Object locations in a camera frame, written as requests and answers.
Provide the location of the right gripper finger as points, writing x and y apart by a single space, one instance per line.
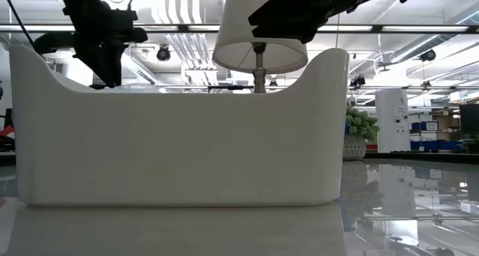
288 22

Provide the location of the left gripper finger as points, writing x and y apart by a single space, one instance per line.
106 65
52 43

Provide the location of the white plastic basket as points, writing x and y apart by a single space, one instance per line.
179 147

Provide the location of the blue perforated plastic basket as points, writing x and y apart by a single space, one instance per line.
347 129

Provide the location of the shelf with blue bins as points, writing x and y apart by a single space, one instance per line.
434 136

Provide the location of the white shade table lamp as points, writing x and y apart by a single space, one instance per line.
234 27

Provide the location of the green succulent in patterned pot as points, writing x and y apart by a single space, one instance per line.
361 127

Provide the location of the white pillar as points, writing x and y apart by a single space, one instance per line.
393 121

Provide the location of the black monitor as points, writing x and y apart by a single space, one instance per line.
469 118

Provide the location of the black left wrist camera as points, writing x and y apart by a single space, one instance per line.
137 35

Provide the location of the black ceiling camera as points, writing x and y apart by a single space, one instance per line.
427 55
358 81
163 53

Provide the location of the horizontal ceiling rail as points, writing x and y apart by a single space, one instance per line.
187 87

